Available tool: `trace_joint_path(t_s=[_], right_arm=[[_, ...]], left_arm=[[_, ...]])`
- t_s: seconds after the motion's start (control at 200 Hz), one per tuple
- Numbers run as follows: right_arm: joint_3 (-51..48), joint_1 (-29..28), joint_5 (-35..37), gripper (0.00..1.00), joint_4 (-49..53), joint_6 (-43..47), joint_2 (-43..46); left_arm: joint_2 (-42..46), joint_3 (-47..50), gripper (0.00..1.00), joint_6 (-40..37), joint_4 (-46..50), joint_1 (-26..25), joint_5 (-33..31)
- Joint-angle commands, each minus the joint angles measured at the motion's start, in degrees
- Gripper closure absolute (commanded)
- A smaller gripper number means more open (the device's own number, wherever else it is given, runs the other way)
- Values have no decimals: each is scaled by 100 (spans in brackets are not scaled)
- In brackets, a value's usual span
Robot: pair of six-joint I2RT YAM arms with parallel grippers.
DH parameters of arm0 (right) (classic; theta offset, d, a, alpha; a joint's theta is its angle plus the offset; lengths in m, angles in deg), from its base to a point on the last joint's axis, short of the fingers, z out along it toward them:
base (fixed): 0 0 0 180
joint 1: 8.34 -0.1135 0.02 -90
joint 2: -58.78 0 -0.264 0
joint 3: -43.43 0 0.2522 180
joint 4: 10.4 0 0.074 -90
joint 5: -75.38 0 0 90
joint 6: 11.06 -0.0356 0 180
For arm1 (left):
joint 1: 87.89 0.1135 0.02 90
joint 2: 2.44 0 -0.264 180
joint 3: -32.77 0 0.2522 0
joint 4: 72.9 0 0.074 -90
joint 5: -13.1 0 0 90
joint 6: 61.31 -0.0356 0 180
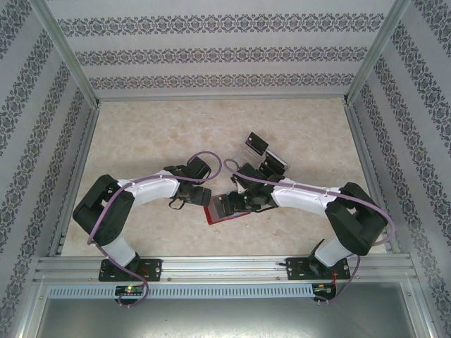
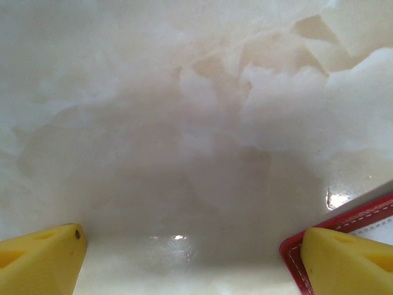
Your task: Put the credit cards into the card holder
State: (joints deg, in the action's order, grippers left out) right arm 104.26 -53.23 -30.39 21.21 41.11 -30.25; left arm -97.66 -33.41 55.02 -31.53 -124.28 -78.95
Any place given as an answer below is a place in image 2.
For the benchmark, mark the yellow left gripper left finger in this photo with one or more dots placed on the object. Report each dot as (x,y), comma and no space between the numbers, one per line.
(37,264)

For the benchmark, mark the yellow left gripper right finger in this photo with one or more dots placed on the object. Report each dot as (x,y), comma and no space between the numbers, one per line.
(347,270)

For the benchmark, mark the red leather card holder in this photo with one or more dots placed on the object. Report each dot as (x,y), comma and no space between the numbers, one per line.
(287,255)

